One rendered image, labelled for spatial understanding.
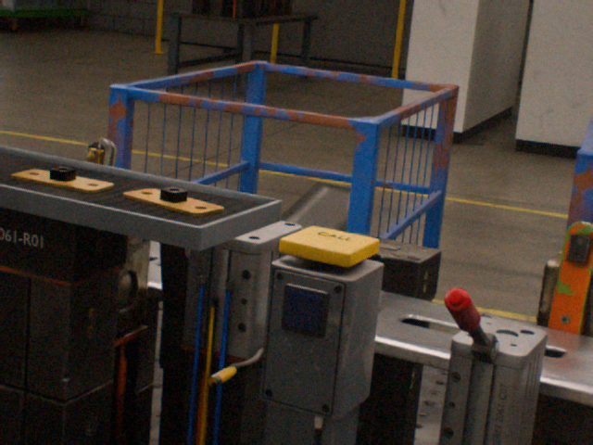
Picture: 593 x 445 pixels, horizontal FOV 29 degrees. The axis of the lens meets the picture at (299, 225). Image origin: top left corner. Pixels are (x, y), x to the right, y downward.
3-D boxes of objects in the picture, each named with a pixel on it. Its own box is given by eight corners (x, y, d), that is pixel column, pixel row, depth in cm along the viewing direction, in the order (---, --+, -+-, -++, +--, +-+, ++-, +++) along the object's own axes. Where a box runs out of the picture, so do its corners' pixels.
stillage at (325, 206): (234, 295, 464) (254, 59, 442) (429, 332, 442) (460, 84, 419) (92, 393, 353) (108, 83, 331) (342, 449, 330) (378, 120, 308)
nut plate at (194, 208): (226, 210, 95) (228, 197, 94) (195, 217, 92) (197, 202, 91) (151, 191, 99) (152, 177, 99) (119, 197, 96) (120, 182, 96)
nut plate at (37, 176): (116, 187, 100) (117, 173, 99) (92, 194, 96) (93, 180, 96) (34, 171, 103) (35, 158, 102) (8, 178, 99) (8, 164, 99)
